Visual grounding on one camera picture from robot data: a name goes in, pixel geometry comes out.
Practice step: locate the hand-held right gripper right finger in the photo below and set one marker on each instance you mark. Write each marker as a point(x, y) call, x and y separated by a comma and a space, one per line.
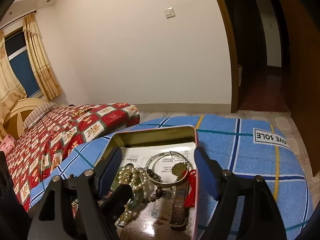
point(206, 175)

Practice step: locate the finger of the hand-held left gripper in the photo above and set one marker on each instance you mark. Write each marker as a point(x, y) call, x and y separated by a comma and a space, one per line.
point(118, 200)

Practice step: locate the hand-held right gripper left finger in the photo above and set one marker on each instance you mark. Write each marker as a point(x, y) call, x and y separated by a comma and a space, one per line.
point(108, 175)

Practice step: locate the green jade bangle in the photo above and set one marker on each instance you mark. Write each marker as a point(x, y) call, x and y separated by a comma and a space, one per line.
point(136, 200)

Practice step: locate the silver bangle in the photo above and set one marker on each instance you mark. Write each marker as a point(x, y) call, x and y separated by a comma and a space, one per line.
point(163, 183)

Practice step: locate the pink metal tin box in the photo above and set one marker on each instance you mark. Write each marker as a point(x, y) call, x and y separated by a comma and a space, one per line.
point(155, 135)

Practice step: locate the printed paper leaflet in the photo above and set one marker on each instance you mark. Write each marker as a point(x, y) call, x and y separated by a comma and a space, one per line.
point(136, 158)

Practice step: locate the blue plaid cloth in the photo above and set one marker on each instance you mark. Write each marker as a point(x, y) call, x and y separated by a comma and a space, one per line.
point(225, 142)

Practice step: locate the pink cloth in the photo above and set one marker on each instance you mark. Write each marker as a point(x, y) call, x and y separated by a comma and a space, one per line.
point(7, 143)

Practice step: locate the bed with red quilt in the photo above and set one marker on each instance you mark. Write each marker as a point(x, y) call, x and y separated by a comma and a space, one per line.
point(50, 142)

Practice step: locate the white cloth label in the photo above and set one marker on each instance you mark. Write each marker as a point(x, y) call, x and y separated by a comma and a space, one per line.
point(271, 138)

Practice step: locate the striped pillow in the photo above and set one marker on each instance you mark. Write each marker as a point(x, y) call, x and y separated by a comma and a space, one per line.
point(40, 113)

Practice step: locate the cream wooden headboard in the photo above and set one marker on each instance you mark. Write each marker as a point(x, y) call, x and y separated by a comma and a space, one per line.
point(17, 112)

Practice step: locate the yellow patterned curtain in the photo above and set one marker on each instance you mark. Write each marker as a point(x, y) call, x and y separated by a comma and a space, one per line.
point(42, 62)
point(8, 85)

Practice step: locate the window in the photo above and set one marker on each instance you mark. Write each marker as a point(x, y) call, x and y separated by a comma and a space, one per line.
point(22, 65)

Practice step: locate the dark curtain rod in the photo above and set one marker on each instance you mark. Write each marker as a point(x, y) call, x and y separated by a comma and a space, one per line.
point(20, 18)

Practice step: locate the brown wooden door frame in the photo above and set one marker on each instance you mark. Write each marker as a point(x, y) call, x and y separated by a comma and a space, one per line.
point(228, 55)

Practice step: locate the white light switch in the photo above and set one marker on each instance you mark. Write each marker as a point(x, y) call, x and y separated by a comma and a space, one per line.
point(169, 13)

